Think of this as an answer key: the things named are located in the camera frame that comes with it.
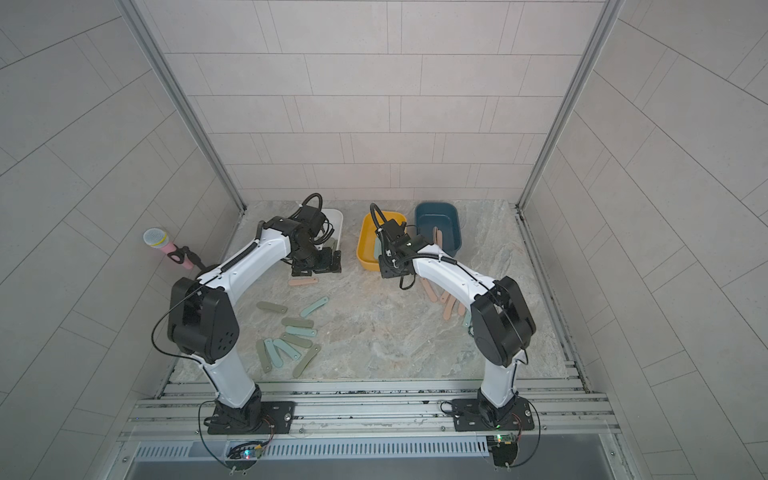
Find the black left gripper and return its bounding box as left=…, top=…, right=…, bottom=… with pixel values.
left=293, top=243, right=347, bottom=277

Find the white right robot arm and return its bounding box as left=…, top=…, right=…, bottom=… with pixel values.
left=371, top=205, right=536, bottom=429

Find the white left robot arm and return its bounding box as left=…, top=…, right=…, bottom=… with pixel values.
left=167, top=193, right=341, bottom=434

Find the yellow storage box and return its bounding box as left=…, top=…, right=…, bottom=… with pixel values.
left=356, top=213, right=380, bottom=272

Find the white storage box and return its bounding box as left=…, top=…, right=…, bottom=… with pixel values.
left=289, top=206, right=343, bottom=250

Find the dark teal storage box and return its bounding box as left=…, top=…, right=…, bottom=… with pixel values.
left=415, top=202, right=462, bottom=257

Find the black microphone stand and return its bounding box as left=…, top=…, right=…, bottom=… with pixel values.
left=166, top=245, right=207, bottom=272

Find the pink toy microphone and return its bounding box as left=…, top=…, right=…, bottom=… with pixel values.
left=142, top=227, right=194, bottom=270

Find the left circuit board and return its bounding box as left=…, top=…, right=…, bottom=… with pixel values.
left=227, top=442, right=265, bottom=461

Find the circuit board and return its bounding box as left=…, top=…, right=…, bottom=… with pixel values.
left=227, top=442, right=265, bottom=461
left=486, top=433, right=520, bottom=469

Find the right circuit board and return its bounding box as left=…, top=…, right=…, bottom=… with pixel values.
left=486, top=433, right=520, bottom=469

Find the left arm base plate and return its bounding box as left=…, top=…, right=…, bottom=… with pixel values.
left=203, top=401, right=296, bottom=435

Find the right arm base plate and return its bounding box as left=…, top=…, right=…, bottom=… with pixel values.
left=440, top=397, right=536, bottom=432

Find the aluminium rail frame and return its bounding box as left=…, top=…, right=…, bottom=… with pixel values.
left=118, top=377, right=620, bottom=441

